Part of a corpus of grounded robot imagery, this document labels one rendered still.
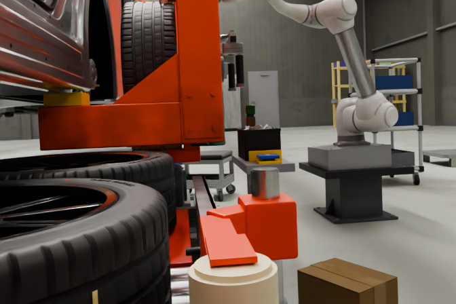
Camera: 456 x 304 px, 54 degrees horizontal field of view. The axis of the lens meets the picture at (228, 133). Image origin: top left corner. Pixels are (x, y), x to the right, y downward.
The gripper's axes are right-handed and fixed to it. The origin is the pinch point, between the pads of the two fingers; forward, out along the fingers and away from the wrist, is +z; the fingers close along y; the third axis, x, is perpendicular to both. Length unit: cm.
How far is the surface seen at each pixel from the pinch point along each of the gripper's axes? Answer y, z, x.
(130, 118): -48, 38, -30
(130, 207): -145, 71, 9
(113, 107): -44, 43, -26
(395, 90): 12, -195, -93
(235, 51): -26.7, -21.0, -20.0
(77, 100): -36, 54, -23
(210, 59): -52, 7, -11
